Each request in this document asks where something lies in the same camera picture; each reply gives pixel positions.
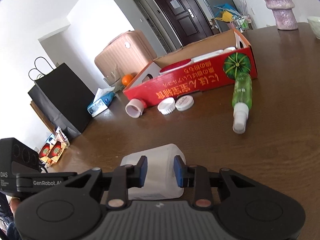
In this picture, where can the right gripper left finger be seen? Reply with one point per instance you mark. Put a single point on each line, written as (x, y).
(76, 207)

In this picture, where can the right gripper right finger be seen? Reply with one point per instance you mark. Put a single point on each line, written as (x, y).
(243, 207)

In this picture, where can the white plastic bottle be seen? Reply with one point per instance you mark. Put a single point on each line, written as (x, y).
(160, 182)

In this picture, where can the green spray bottle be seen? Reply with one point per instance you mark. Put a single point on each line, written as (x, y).
(241, 102)

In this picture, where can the white round disc device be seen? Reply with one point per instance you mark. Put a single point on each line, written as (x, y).
(184, 103)

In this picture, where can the white ribbed cap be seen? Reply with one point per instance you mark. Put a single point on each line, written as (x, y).
(166, 106)

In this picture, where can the red white lint brush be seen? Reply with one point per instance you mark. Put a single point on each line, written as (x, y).
(183, 63)

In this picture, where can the red snack packages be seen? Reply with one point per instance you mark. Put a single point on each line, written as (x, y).
(53, 148)

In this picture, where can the brown paper bag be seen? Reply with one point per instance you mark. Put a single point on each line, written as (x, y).
(43, 118)

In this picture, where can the black paper bag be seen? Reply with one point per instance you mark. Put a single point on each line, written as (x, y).
(63, 98)

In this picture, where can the blue tissue box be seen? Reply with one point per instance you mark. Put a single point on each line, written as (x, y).
(101, 101)

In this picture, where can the clear glass cup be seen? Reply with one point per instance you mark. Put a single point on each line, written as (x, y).
(113, 78)

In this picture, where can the orange fruit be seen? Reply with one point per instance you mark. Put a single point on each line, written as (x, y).
(126, 79)

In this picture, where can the red cardboard box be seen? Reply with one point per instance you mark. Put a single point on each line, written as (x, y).
(221, 70)

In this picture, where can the pink suitcase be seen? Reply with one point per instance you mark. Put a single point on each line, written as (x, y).
(130, 52)

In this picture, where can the pale green bowl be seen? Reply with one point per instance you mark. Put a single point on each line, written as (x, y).
(314, 22)

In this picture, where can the dark brown door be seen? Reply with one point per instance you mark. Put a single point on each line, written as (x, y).
(187, 19)

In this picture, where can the pink ceramic vase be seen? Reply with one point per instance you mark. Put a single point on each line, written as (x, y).
(283, 14)

